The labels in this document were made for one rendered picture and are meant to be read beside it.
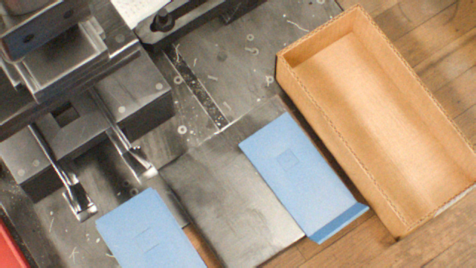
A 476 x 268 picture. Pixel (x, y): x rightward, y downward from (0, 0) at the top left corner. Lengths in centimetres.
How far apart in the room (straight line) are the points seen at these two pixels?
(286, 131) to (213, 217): 13
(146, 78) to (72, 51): 21
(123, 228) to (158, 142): 16
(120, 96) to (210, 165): 13
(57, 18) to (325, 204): 42
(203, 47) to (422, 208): 33
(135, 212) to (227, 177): 14
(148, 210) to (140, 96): 13
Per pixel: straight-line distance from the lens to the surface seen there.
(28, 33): 81
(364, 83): 117
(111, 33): 93
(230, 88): 116
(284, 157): 110
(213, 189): 109
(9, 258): 112
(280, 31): 119
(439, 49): 121
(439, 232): 113
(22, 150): 107
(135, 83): 107
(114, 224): 102
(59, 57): 88
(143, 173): 104
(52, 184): 111
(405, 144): 114
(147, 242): 101
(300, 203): 109
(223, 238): 108
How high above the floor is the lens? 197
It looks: 70 degrees down
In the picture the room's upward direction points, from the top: straight up
